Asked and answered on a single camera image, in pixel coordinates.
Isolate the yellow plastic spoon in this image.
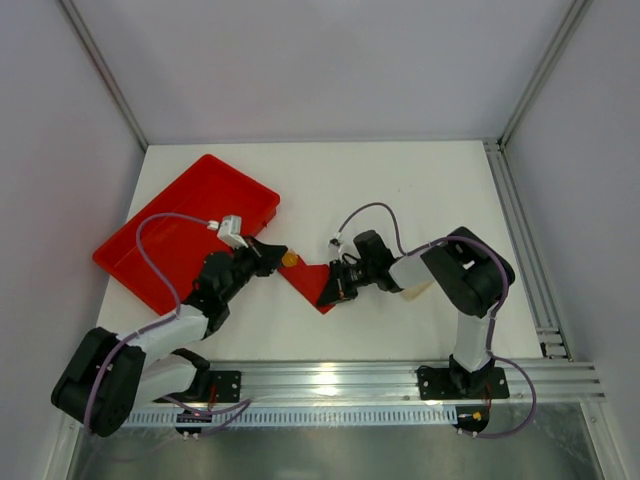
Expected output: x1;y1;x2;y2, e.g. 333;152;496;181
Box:
281;252;298;268

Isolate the red paper napkin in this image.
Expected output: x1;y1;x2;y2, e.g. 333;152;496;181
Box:
278;254;333;314

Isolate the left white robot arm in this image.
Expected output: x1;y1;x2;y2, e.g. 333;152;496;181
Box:
50;237;296;437

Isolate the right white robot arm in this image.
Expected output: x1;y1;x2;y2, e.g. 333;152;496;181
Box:
316;227;515;401

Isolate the cream utensil case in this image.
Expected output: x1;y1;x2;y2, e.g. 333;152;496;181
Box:
400;281;433;302

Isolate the red plastic tray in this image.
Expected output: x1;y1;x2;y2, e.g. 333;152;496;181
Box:
93;154;280;315

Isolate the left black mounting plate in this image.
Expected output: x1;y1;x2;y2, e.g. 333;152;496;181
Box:
206;370;242;404

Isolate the black mounting plate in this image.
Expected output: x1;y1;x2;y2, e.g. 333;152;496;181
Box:
206;370;242;404
416;366;510;401

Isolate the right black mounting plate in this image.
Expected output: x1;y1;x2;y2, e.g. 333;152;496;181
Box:
416;366;510;401

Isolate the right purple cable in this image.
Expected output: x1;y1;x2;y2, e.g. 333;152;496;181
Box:
333;202;539;441

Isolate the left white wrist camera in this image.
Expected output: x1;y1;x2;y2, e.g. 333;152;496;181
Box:
206;215;248;249

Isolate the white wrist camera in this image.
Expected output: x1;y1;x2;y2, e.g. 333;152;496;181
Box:
206;215;248;249
328;232;344;251

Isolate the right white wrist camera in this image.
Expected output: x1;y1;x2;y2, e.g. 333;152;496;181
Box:
328;232;344;251

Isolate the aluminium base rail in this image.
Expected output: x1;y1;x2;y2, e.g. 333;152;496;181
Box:
212;359;606;408

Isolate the slotted white cable duct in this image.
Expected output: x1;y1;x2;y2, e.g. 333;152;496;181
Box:
123;404;458;429

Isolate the right aluminium side rail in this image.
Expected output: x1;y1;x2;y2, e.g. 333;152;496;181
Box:
483;139;573;362

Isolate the left aluminium frame post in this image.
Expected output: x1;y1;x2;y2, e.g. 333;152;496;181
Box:
56;0;150;152

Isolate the aluminium frame post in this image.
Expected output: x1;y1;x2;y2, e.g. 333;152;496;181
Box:
498;0;593;148
56;0;150;152

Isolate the right aluminium frame post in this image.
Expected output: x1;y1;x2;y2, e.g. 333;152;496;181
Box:
498;0;593;148

